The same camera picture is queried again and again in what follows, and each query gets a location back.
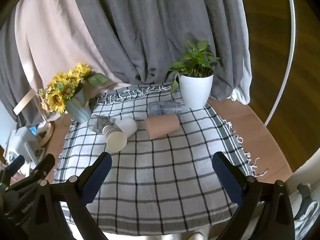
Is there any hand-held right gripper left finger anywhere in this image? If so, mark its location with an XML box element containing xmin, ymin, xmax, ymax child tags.
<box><xmin>32</xmin><ymin>152</ymin><xmax>112</xmax><ymax>240</ymax></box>

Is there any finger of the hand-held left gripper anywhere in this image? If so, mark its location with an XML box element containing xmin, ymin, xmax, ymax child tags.
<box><xmin>4</xmin><ymin>155</ymin><xmax>25</xmax><ymax>178</ymax></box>
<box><xmin>10</xmin><ymin>153</ymin><xmax>56</xmax><ymax>189</ymax></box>

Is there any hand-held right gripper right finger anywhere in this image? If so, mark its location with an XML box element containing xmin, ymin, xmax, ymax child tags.
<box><xmin>212</xmin><ymin>151</ymin><xmax>296</xmax><ymax>240</ymax></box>

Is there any patterned white paper cup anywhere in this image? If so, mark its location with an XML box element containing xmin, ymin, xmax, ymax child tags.
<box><xmin>102</xmin><ymin>124</ymin><xmax>128</xmax><ymax>153</ymax></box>

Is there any faceted clear glass cup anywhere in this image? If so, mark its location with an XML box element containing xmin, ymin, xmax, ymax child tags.
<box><xmin>87</xmin><ymin>114</ymin><xmax>116</xmax><ymax>134</ymax></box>

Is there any plain white cup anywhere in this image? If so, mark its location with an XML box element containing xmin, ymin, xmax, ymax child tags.
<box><xmin>117</xmin><ymin>117</ymin><xmax>138</xmax><ymax>138</ymax></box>

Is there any brown paper cup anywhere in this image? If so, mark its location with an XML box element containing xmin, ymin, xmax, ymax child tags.
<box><xmin>144</xmin><ymin>114</ymin><xmax>180</xmax><ymax>140</ymax></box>

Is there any clear plastic cup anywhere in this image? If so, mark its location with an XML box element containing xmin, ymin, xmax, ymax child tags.
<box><xmin>147</xmin><ymin>100</ymin><xmax>182</xmax><ymax>117</ymax></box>

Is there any white plastic device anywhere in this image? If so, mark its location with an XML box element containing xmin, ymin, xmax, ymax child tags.
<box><xmin>14</xmin><ymin>126</ymin><xmax>46</xmax><ymax>164</ymax></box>

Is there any light wooden stick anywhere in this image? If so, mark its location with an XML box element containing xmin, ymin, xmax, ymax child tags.
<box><xmin>13</xmin><ymin>89</ymin><xmax>35</xmax><ymax>115</ymax></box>

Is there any checked grey white tablecloth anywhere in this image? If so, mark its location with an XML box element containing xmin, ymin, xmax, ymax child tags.
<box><xmin>52</xmin><ymin>82</ymin><xmax>269</xmax><ymax>237</ymax></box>

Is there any ribbed pale blue vase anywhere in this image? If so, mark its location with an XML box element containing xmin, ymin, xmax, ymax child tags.
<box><xmin>65</xmin><ymin>90</ymin><xmax>93</xmax><ymax>124</ymax></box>

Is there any yellow sunflower bouquet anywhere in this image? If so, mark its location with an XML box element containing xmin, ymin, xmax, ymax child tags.
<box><xmin>37</xmin><ymin>62</ymin><xmax>109</xmax><ymax>114</ymax></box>

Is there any grey white cloth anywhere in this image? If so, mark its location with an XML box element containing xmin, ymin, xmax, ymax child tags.
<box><xmin>292</xmin><ymin>182</ymin><xmax>318</xmax><ymax>240</ymax></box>

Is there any white plant pot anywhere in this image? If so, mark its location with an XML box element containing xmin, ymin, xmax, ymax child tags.
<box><xmin>179</xmin><ymin>73</ymin><xmax>214</xmax><ymax>110</ymax></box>

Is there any white sheer curtain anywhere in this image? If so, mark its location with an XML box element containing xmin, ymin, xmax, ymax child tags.
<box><xmin>230</xmin><ymin>0</ymin><xmax>252</xmax><ymax>105</ymax></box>

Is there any green leafy plant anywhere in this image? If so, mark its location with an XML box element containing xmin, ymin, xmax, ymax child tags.
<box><xmin>168</xmin><ymin>40</ymin><xmax>227</xmax><ymax>94</ymax></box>

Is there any pale pink curtain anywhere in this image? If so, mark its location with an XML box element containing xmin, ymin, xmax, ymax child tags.
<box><xmin>15</xmin><ymin>0</ymin><xmax>125</xmax><ymax>123</ymax></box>

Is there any white curved hoop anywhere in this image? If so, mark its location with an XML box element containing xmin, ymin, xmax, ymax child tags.
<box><xmin>265</xmin><ymin>0</ymin><xmax>297</xmax><ymax>128</ymax></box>

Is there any grey curtain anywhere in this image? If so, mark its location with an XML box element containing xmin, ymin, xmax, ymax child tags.
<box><xmin>0</xmin><ymin>0</ymin><xmax>250</xmax><ymax>130</ymax></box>

